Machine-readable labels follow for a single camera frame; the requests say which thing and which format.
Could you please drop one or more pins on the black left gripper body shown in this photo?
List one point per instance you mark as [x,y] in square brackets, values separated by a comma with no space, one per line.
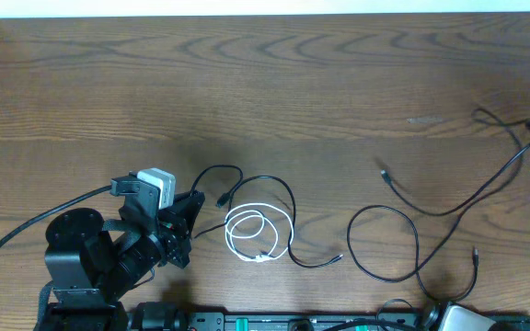
[173,240]

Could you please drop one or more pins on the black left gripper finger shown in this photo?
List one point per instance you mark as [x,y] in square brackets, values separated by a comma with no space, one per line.
[193,205]
[179,204]

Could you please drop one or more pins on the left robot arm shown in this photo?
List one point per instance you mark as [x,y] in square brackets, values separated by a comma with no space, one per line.
[93,262]

